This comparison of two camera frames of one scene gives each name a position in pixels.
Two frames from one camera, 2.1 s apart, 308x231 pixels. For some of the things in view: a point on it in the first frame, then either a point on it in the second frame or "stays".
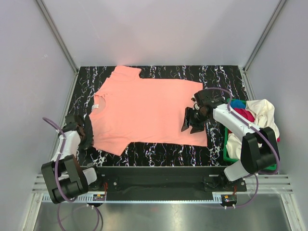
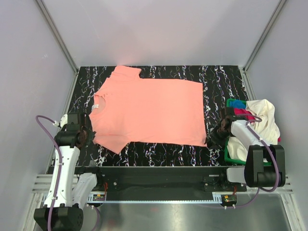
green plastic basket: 226,157 stays
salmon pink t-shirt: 142,111 stays
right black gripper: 189,112 → 218,144
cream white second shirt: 234,146 stays
